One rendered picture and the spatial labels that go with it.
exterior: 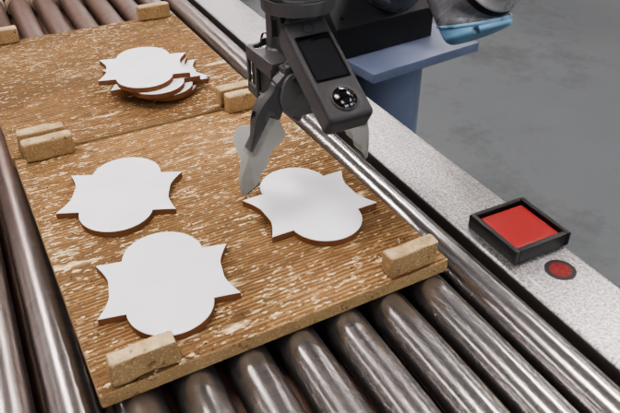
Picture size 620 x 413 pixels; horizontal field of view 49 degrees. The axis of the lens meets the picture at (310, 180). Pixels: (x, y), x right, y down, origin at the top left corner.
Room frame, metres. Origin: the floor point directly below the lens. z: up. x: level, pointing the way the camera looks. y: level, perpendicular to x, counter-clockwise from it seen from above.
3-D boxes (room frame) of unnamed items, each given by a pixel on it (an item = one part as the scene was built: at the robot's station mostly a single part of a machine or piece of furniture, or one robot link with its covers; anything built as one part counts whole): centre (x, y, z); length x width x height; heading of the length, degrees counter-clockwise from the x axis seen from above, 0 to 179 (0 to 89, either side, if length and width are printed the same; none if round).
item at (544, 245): (0.59, -0.23, 0.92); 0.08 x 0.08 x 0.02; 27
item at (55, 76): (0.98, 0.31, 0.93); 0.41 x 0.35 x 0.02; 28
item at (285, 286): (0.62, 0.11, 0.93); 0.41 x 0.35 x 0.02; 29
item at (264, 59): (0.64, 0.01, 1.11); 0.09 x 0.08 x 0.12; 29
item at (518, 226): (0.59, -0.23, 0.92); 0.06 x 0.06 x 0.01; 27
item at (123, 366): (0.38, 0.14, 0.95); 0.06 x 0.02 x 0.03; 119
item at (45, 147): (0.72, 0.32, 0.95); 0.06 x 0.02 x 0.03; 119
